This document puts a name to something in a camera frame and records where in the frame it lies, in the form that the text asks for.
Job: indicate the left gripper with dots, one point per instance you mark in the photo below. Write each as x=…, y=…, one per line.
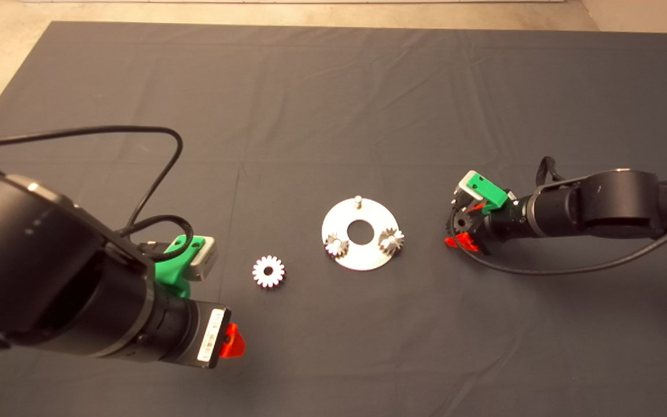
x=211, y=336

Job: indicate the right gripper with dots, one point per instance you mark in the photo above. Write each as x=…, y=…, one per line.
x=504, y=223

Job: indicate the small steel gear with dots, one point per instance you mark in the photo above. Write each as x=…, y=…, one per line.
x=391, y=240
x=454, y=223
x=337, y=246

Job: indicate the white gear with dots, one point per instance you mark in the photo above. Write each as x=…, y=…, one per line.
x=276, y=271

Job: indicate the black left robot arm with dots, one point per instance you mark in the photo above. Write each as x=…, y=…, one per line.
x=32, y=266

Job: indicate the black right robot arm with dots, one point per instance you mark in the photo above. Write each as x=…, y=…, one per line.
x=611, y=202

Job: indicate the dark grey table cloth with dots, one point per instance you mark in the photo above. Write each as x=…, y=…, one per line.
x=339, y=347

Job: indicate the round metal plate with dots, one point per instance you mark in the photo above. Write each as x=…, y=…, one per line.
x=362, y=258

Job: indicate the silver right camera box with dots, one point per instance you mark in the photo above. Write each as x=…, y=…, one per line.
x=462, y=191

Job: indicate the silver camera box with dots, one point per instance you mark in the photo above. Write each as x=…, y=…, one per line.
x=462, y=191
x=206, y=260

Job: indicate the green right camera mount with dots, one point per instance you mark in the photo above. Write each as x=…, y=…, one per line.
x=487, y=191

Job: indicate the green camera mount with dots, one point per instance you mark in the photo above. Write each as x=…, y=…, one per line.
x=171, y=269
x=487, y=191

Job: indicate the silver left camera box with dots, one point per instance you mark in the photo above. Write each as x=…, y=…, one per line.
x=206, y=260

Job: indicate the green left camera mount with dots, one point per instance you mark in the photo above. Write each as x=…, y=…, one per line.
x=171, y=269

